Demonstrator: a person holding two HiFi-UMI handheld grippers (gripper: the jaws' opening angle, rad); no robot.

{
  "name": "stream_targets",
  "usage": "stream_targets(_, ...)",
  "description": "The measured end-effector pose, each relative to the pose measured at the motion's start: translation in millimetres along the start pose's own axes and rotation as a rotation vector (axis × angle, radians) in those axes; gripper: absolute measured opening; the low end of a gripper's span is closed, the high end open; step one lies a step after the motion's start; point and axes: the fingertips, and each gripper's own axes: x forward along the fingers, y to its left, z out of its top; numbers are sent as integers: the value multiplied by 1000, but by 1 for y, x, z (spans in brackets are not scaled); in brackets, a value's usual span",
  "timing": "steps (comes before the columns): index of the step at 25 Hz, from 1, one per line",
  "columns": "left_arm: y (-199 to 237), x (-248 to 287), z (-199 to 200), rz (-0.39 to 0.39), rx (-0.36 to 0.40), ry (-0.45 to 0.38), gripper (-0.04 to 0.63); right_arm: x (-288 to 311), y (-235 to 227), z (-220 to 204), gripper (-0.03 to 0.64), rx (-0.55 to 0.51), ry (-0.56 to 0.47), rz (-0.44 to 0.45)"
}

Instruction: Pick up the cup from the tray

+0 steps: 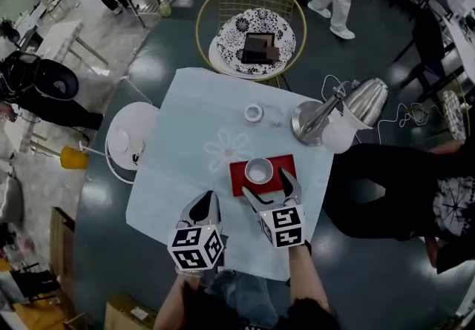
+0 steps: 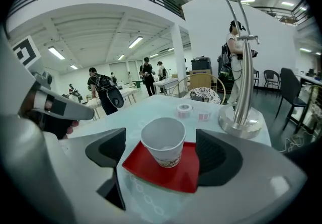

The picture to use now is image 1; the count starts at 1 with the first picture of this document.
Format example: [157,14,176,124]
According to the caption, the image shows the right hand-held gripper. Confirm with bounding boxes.
[242,168,307,249]

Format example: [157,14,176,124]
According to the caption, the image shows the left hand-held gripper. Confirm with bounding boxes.
[167,190,226,272]

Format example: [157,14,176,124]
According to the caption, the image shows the white cup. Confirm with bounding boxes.
[244,157,275,185]

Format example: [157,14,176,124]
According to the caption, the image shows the red tray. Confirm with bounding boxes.
[229,154,298,198]

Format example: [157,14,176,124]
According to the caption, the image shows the person's right forearm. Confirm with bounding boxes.
[288,245,332,314]

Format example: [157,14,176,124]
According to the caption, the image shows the person's left forearm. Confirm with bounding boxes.
[153,271,204,330]

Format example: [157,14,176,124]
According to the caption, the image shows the light blue tablecloth table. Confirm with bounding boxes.
[125,67,335,282]

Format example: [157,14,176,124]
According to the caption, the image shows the silver desk lamp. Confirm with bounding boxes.
[290,77,389,155]

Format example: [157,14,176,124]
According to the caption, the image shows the person's blue jeans legs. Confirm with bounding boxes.
[206,270,280,330]

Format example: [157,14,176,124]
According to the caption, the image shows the white round stool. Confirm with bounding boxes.
[104,101,161,185]

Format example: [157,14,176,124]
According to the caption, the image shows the cardboard box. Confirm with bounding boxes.
[102,292,159,330]

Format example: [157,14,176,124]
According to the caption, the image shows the yellow plastic container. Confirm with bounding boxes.
[59,145,91,171]

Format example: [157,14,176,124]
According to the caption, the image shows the black open box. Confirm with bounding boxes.
[240,31,281,66]

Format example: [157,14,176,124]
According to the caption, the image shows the black and white floral cushion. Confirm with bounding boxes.
[215,7,298,76]

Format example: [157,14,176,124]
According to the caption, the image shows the white round-edged table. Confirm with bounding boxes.
[440,1,475,82]

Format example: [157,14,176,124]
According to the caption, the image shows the white tape ring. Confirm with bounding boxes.
[244,103,266,124]

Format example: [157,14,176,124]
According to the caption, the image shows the white cable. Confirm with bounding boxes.
[320,73,443,145]

